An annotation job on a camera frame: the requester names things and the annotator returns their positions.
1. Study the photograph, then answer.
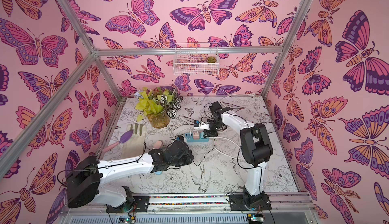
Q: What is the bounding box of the pink earbud case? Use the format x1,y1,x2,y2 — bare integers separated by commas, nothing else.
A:
153,141,163,149

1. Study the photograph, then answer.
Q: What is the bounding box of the blue power strip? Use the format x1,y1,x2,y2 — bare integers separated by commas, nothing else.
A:
184,132,209,143

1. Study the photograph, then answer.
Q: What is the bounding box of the small green succulent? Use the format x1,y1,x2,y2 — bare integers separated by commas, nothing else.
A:
206,56,217,64

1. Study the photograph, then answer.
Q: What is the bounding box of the white wire wall basket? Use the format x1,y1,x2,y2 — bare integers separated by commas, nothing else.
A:
171,42,220,76

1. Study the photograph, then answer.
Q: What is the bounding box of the pink purple hairbrush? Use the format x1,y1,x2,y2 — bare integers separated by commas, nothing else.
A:
102,130,133,153

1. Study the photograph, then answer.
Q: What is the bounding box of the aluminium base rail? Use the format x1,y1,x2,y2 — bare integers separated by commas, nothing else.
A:
58,192,319,224

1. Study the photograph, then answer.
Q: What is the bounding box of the potted plant in glass jar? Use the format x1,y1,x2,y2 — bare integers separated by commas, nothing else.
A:
134,87,183,129

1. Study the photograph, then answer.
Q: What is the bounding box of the aluminium cage frame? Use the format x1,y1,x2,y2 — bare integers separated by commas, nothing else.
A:
1,0,313,176

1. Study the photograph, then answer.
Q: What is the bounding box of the beige striped cloth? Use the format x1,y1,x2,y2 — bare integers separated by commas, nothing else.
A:
121,123,146,159

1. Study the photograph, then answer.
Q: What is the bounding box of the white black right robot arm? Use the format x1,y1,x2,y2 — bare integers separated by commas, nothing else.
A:
205,102,274,211

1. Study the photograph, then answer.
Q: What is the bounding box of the black usb cable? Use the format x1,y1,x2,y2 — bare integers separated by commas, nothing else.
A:
192,137,217,167

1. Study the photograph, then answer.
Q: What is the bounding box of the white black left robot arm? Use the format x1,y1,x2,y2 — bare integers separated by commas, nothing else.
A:
66,139,194,212

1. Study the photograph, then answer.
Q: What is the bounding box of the pink usb charger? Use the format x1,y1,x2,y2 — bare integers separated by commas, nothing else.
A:
192,132,200,140

